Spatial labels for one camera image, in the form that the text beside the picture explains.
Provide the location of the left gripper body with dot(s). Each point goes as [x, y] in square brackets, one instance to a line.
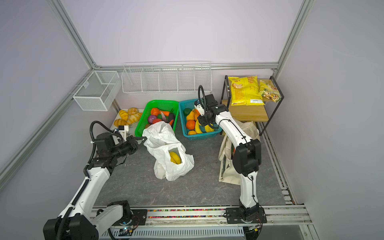
[128, 147]

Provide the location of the small yellow snack bag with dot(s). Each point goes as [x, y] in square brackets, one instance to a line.
[269, 92]

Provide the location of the purple onion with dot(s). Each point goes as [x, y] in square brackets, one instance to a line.
[151, 119]

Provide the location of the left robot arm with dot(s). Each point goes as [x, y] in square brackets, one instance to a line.
[75, 222]

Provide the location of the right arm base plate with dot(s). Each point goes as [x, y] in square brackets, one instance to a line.
[241, 215]

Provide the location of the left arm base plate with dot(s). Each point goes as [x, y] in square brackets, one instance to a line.
[138, 218]

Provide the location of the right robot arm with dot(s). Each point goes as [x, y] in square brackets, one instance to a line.
[247, 156]

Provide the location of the yellow banana bunch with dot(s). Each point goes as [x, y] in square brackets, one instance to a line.
[175, 158]

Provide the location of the canvas tote bag floral print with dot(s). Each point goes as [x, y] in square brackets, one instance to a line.
[228, 174]

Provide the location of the green plastic basket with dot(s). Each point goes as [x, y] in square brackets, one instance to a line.
[166, 110]

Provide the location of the croissant bread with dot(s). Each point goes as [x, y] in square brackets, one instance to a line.
[120, 122]

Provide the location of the teal plastic basket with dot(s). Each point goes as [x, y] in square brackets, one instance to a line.
[188, 112]

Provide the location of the black wooden shelf rack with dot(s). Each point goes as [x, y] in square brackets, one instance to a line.
[257, 114]

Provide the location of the orange fruit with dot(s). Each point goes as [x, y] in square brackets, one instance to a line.
[191, 125]

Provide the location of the large yellow chips bag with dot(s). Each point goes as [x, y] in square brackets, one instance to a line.
[245, 91]

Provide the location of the white plastic grocery bag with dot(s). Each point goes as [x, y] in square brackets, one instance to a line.
[161, 140]

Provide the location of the small white mesh basket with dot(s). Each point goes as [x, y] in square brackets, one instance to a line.
[98, 91]

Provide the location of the long white wire basket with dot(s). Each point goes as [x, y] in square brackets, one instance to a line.
[167, 77]

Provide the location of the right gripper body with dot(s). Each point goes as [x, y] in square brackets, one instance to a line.
[205, 120]

